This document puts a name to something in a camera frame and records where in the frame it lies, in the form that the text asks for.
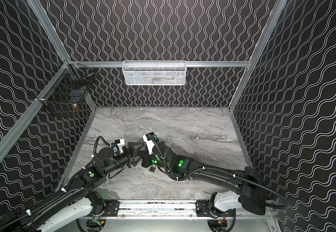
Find black padlock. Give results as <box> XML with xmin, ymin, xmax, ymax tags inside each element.
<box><xmin>149</xmin><ymin>166</ymin><xmax>156</xmax><ymax>173</ymax></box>

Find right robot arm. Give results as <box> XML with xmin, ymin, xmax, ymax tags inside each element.
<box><xmin>139</xmin><ymin>141</ymin><xmax>290</xmax><ymax>215</ymax></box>

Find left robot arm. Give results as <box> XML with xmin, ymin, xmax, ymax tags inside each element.
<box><xmin>0</xmin><ymin>136</ymin><xmax>150</xmax><ymax>232</ymax></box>

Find items in white basket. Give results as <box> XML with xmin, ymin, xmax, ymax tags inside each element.
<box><xmin>132</xmin><ymin>76</ymin><xmax>186</xmax><ymax>85</ymax></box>

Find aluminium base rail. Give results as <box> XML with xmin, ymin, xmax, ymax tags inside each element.
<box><xmin>95</xmin><ymin>200</ymin><xmax>273</xmax><ymax>220</ymax></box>

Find white mesh wall basket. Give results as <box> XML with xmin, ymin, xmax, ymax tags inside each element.
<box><xmin>121</xmin><ymin>60</ymin><xmax>187</xmax><ymax>86</ymax></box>

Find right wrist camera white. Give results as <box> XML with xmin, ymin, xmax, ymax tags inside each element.
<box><xmin>142</xmin><ymin>132</ymin><xmax>158</xmax><ymax>155</ymax></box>

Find black wire wall basket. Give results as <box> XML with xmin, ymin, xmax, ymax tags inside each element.
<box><xmin>38</xmin><ymin>60</ymin><xmax>96</xmax><ymax>118</ymax></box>

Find brass padlock in basket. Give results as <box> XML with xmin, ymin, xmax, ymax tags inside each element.
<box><xmin>72</xmin><ymin>104</ymin><xmax>79</xmax><ymax>115</ymax></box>

